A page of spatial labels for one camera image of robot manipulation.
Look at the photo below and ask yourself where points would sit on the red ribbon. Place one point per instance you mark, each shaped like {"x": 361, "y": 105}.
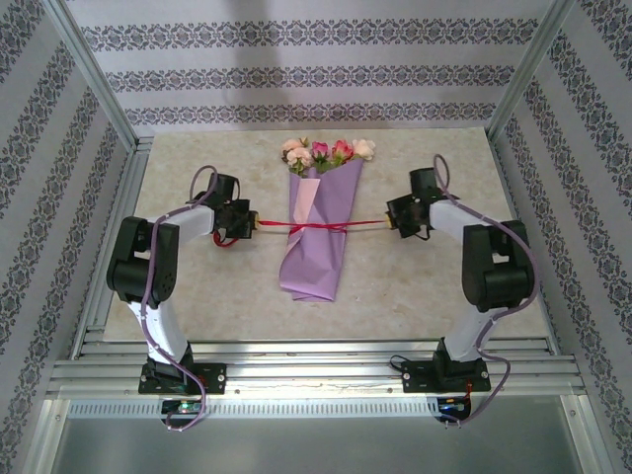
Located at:
{"x": 306, "y": 227}

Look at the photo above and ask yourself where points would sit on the pale peach artificial rose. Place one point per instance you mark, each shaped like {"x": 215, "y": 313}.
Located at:
{"x": 364, "y": 147}

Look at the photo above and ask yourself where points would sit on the pink and purple wrapping paper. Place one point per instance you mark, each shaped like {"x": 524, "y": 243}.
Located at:
{"x": 321, "y": 257}

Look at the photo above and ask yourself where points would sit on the peach double-bloom artificial flower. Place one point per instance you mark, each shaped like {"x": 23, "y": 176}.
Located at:
{"x": 296, "y": 153}

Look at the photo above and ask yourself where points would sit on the red-pink artificial rose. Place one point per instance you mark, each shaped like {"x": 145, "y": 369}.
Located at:
{"x": 341, "y": 148}

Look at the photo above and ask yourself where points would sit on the magenta artificial rose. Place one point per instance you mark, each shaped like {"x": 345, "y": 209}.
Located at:
{"x": 320, "y": 149}

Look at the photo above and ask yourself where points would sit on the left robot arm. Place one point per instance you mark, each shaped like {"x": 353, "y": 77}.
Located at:
{"x": 143, "y": 266}

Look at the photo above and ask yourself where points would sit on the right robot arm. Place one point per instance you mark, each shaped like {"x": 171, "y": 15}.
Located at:
{"x": 498, "y": 271}

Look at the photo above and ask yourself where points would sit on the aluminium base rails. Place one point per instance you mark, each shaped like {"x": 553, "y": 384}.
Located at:
{"x": 355, "y": 370}

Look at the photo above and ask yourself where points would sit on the right controller board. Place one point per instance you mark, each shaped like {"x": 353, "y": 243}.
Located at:
{"x": 451, "y": 407}

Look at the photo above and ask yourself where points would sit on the controller board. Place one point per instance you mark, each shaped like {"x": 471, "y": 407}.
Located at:
{"x": 182, "y": 407}
{"x": 451, "y": 407}

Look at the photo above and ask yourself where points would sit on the left controller board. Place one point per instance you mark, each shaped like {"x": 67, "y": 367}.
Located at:
{"x": 182, "y": 407}

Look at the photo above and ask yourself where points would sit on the grey metal sheet panel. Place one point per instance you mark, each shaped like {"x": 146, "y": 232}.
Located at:
{"x": 316, "y": 449}

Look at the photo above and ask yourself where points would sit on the right aluminium side rail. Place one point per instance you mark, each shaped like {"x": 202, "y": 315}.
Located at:
{"x": 511, "y": 187}

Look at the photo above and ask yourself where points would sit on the aluminium side rail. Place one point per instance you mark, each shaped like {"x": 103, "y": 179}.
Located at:
{"x": 126, "y": 197}
{"x": 511, "y": 187}

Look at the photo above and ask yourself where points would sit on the left aluminium side rail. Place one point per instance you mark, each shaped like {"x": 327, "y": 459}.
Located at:
{"x": 126, "y": 197}

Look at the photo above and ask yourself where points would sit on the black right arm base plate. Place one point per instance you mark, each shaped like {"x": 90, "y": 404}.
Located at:
{"x": 415, "y": 377}

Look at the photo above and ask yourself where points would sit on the right aluminium frame post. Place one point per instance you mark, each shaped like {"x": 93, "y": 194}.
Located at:
{"x": 529, "y": 69}

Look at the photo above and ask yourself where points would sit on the aluminium frame post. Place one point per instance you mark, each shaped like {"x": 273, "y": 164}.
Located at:
{"x": 91, "y": 69}
{"x": 529, "y": 69}

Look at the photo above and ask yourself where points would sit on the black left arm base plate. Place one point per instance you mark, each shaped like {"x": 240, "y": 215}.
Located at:
{"x": 214, "y": 377}

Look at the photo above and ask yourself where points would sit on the left aluminium frame post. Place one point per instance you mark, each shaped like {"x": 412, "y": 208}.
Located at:
{"x": 91, "y": 69}

